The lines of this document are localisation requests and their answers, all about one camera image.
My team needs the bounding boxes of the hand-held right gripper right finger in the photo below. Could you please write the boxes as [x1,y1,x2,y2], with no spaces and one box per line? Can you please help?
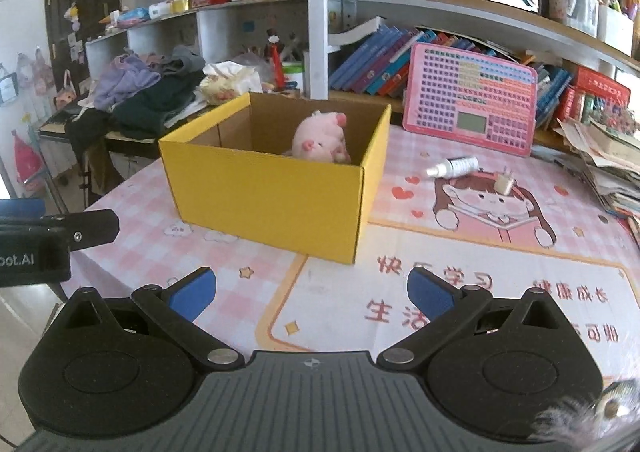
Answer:
[376,266,583,373]

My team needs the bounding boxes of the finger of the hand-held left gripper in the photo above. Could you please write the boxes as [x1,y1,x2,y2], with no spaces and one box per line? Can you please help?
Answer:
[42,209,121,250]

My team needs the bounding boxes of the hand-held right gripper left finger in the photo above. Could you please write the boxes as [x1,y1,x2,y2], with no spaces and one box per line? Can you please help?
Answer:
[47,267,246,374]

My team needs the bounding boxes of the yellow cardboard box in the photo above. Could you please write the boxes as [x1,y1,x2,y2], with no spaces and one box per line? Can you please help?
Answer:
[158,91,392,266]

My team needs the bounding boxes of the white charger plug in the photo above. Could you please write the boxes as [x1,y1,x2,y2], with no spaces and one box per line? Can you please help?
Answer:
[494,167,516,195]

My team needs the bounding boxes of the pink plush pig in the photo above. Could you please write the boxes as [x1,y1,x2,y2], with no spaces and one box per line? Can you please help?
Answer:
[285,110,353,165]

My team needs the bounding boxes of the pink printed table mat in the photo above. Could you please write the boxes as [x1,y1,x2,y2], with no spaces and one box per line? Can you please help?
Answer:
[60,125,640,383]

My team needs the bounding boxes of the red hanging bag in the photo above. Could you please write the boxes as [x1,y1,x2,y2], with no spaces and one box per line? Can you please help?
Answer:
[12,129,46,193]

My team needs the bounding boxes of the white spray bottle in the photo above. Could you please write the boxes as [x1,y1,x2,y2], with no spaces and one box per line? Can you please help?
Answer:
[425,155,480,179]

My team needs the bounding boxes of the pile of clothes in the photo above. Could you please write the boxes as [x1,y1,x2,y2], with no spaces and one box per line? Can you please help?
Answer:
[64,45,208,168]

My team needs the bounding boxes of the pink hanging bag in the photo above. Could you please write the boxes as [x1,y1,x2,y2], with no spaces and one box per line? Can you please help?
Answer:
[52,70,81,108]

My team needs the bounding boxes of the grey fluffy pompom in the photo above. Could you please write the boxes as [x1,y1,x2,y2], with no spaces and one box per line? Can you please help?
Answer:
[530,379,640,452]

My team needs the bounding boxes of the pink learning tablet board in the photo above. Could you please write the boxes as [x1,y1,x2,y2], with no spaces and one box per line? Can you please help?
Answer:
[401,42,538,158]

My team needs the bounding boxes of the white crumpled tissue bag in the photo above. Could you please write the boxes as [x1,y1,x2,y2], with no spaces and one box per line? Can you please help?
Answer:
[199,61,264,106]

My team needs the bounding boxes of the blue tissue pack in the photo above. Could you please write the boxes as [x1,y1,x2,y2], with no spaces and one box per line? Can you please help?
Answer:
[117,7,151,26]

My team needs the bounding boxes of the stack of papers and books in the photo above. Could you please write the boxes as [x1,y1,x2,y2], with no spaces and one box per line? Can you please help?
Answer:
[552,112,640,220]

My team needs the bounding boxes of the row of blue books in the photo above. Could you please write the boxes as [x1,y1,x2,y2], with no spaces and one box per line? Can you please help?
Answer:
[327,25,573,130]

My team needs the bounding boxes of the white jar with green label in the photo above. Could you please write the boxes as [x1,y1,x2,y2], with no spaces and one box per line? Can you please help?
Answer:
[281,61,305,93]

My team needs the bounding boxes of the red books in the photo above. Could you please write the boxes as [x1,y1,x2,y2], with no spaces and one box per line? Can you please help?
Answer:
[556,85,596,125]

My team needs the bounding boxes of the red pen toy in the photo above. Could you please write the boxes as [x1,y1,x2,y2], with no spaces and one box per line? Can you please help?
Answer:
[265,35,286,88]

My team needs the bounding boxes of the colourful flower bouquet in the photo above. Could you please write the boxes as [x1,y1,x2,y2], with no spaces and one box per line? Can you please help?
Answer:
[597,102,640,133]

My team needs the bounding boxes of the red printed box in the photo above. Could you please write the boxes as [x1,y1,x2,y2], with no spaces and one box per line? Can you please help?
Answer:
[575,65,632,108]

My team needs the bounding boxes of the white and wood shelf unit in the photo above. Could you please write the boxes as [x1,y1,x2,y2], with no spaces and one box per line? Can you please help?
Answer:
[85,0,640,153]

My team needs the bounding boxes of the white storage box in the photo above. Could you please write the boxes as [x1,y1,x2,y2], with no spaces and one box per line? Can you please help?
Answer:
[597,7,636,57]

